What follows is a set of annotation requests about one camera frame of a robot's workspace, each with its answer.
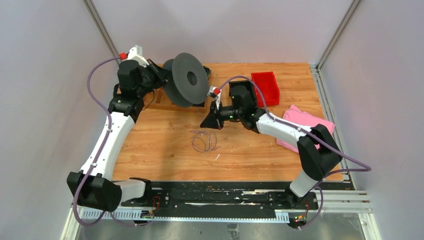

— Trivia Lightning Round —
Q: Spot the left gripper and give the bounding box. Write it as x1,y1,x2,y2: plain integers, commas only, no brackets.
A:
136,59,173,98

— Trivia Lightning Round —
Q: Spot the black plastic bin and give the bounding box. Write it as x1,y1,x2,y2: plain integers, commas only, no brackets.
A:
228,80,257,102

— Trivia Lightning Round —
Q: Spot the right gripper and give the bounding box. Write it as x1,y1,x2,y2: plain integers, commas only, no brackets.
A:
200,100,243,131

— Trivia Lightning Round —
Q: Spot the pink cloth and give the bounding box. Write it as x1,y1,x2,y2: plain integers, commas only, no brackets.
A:
282,104,336,135

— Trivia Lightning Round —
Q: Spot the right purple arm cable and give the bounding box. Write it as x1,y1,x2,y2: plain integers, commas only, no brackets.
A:
216,75,372,230

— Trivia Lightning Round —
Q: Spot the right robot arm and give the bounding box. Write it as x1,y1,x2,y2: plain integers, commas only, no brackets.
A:
200,85,342,209

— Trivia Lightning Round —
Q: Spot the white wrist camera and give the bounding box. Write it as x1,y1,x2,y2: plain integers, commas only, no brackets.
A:
119,45,149,68
207,86,222,111

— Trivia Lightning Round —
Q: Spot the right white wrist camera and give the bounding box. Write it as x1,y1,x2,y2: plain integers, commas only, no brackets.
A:
207,86,222,111

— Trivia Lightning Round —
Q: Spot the grey filament spool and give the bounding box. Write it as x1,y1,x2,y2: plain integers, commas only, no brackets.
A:
162,52,210,108

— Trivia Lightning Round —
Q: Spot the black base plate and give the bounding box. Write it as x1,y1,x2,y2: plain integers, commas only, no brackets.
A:
121,181,319,220

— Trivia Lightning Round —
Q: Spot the wooden compartment tray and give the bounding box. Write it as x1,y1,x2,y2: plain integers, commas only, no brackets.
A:
146,88,208,113

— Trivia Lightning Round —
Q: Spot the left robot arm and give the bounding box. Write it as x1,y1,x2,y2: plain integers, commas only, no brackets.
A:
66,60,172,212

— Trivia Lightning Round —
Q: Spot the thin blue wire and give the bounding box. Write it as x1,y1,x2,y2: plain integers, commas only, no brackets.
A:
189,105,222,153

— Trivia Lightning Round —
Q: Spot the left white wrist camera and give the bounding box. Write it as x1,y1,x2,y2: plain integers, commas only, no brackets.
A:
119,45,149,68

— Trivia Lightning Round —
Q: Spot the red plastic bin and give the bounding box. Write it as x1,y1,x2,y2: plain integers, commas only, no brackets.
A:
251,71,280,107

